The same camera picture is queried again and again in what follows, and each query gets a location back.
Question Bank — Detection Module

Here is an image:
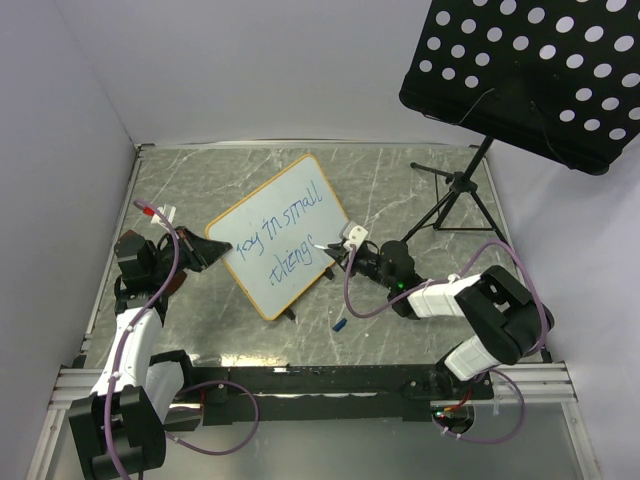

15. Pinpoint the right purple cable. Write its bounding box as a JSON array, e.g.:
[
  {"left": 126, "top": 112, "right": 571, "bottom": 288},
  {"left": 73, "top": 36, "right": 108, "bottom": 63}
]
[{"left": 343, "top": 238, "right": 547, "bottom": 444}]

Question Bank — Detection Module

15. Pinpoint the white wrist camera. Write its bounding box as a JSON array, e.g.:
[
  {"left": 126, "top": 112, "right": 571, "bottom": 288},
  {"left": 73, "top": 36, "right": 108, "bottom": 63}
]
[
  {"left": 142, "top": 204, "right": 176, "bottom": 226},
  {"left": 340, "top": 221, "right": 368, "bottom": 251}
]

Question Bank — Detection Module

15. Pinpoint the yellow framed whiteboard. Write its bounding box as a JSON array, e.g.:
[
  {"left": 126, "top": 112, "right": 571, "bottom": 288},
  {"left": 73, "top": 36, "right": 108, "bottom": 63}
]
[{"left": 205, "top": 154, "right": 348, "bottom": 321}]

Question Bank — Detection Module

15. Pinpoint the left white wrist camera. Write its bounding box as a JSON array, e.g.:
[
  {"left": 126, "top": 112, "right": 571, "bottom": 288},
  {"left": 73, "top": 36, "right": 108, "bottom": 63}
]
[{"left": 142, "top": 204, "right": 176, "bottom": 226}]

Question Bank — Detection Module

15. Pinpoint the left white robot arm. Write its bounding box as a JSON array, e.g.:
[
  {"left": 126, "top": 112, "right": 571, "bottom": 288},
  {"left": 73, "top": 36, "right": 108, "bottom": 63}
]
[{"left": 69, "top": 226, "right": 232, "bottom": 479}]

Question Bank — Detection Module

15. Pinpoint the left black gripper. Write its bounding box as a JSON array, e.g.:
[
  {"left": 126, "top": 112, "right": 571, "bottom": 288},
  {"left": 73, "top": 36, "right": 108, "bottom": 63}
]
[{"left": 149, "top": 226, "right": 231, "bottom": 282}]

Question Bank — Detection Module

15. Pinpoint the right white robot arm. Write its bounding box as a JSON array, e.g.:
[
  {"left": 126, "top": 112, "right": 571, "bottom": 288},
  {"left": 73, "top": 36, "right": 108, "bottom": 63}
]
[{"left": 317, "top": 240, "right": 555, "bottom": 398}]

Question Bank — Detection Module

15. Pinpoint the blue marker cap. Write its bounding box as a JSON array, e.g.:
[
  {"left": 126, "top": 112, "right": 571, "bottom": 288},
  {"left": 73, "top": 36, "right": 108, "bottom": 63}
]
[{"left": 332, "top": 318, "right": 348, "bottom": 332}]

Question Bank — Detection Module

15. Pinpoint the black base crossbar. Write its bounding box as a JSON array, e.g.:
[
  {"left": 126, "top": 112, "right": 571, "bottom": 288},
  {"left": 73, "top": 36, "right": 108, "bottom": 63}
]
[{"left": 177, "top": 364, "right": 494, "bottom": 426}]

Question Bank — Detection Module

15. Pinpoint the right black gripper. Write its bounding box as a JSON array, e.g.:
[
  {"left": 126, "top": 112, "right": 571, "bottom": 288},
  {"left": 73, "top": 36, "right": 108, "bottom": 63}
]
[{"left": 326, "top": 241, "right": 397, "bottom": 291}]

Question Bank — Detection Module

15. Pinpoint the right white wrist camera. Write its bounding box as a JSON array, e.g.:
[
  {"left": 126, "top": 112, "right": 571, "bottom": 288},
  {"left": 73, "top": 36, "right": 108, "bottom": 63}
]
[{"left": 340, "top": 221, "right": 368, "bottom": 251}]

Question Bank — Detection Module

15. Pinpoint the black perforated music stand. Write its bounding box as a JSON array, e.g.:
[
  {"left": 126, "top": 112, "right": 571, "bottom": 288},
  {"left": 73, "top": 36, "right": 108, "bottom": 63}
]
[{"left": 403, "top": 0, "right": 640, "bottom": 266}]

